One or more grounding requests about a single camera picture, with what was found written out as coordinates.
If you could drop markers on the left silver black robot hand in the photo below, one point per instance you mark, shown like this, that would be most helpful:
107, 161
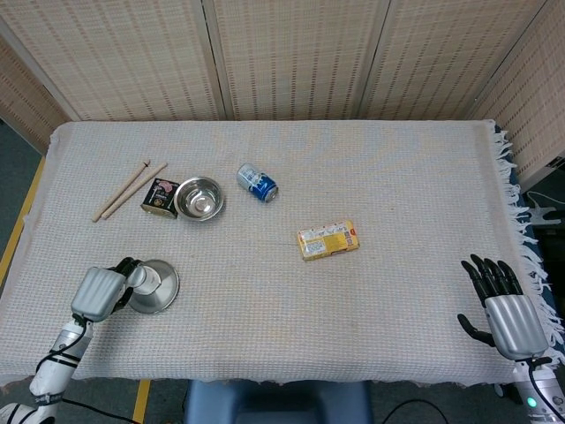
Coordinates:
97, 293

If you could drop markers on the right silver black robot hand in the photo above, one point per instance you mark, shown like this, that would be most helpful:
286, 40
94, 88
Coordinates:
516, 326

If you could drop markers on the white paper cup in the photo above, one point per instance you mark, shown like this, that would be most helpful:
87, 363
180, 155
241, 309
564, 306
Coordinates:
148, 280

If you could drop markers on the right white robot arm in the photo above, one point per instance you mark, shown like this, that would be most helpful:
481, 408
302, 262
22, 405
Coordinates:
525, 386

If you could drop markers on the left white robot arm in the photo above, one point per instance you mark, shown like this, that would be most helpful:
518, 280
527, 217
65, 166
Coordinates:
53, 375

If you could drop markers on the steel plate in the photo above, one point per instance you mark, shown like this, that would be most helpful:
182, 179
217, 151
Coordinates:
167, 289

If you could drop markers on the wooden drumstick with black mark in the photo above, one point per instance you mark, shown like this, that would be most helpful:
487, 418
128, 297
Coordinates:
120, 192

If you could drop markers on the plain wooden drumstick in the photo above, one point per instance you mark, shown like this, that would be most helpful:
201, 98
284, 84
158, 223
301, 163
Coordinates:
132, 193

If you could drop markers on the white stand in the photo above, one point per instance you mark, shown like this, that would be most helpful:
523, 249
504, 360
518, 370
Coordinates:
544, 215

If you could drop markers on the black luncheon meat tin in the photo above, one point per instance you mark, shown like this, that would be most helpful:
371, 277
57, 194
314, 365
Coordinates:
159, 196

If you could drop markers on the steel bowl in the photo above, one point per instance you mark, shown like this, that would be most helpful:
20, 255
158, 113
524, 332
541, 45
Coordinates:
199, 199

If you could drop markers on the white waffle tablecloth with fringe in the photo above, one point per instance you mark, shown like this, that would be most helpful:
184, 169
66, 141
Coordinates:
282, 318

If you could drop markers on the blue silver soda can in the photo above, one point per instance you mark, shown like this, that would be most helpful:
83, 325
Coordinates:
257, 183

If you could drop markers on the woven bamboo screen panel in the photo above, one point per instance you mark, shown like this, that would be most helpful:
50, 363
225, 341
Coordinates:
123, 57
22, 101
529, 110
441, 57
300, 57

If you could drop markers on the yellow cardboard box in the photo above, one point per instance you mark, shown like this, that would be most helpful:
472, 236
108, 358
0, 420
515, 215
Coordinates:
329, 240

